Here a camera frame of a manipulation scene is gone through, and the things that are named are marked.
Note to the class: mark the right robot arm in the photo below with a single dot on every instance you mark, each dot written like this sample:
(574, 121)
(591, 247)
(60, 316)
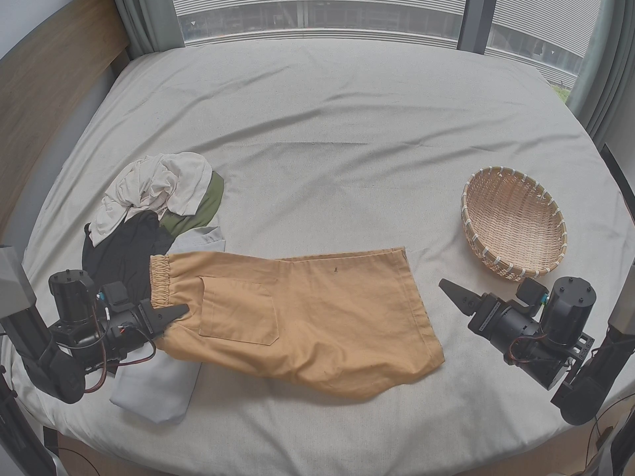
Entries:
(570, 310)

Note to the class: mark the grey-green curtain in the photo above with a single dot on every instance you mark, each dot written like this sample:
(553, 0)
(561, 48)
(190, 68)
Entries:
(605, 67)
(144, 13)

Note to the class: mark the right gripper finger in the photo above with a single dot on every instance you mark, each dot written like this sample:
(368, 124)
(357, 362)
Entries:
(467, 312)
(466, 295)

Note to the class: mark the pale blue garment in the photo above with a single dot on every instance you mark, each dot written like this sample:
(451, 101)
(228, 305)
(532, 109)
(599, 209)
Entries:
(158, 389)

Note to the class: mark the window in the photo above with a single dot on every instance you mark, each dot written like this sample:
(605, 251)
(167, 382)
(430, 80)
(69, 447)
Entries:
(322, 3)

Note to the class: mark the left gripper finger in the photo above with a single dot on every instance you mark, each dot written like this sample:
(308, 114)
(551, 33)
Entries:
(168, 318)

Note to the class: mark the bed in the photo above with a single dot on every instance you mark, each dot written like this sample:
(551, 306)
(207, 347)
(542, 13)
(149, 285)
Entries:
(322, 117)

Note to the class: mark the round woven basket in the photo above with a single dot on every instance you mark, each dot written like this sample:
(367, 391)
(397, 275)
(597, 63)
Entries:
(516, 221)

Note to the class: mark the tan shorts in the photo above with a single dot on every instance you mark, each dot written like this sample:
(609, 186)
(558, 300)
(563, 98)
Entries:
(322, 325)

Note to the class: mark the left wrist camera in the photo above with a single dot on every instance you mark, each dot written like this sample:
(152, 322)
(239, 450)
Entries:
(113, 295)

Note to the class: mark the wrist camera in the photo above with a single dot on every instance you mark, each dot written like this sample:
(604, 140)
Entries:
(113, 295)
(531, 293)

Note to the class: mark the green garment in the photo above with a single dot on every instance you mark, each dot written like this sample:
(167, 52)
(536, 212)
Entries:
(198, 211)

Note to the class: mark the black garment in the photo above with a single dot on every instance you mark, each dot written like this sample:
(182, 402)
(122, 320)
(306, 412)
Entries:
(124, 261)

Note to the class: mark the white garment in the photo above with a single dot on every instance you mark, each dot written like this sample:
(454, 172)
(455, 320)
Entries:
(158, 181)

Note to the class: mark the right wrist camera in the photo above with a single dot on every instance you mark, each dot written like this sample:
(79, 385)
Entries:
(531, 293)

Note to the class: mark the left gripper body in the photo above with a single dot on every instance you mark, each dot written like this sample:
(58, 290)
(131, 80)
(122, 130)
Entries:
(131, 328)

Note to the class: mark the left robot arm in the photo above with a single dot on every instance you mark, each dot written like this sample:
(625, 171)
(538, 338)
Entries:
(64, 365)

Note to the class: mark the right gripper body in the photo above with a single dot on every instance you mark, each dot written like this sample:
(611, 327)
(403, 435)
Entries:
(501, 323)

